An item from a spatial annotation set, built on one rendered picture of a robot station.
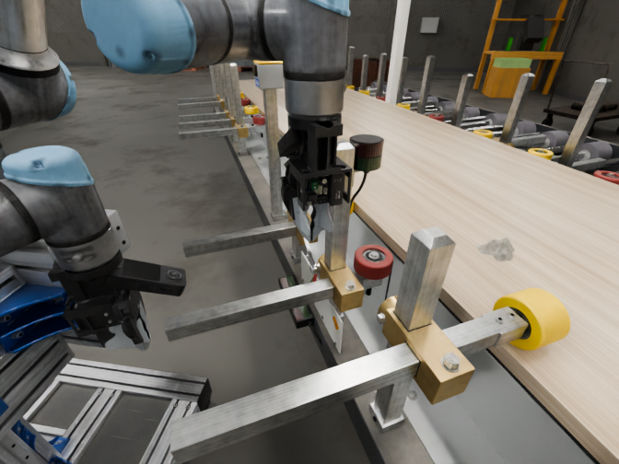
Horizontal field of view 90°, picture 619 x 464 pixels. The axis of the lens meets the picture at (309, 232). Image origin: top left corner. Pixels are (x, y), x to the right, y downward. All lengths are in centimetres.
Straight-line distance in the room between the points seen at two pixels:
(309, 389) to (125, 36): 38
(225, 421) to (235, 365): 121
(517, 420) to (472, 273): 26
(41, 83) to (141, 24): 48
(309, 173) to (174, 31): 20
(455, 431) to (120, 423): 103
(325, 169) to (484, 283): 40
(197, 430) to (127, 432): 95
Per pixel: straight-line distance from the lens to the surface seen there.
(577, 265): 83
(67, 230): 48
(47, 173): 45
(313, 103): 40
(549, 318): 55
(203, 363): 164
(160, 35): 31
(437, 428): 79
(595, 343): 66
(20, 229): 46
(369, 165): 56
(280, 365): 156
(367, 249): 68
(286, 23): 40
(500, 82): 837
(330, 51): 39
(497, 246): 77
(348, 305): 64
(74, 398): 149
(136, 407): 136
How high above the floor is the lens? 130
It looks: 34 degrees down
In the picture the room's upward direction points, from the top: straight up
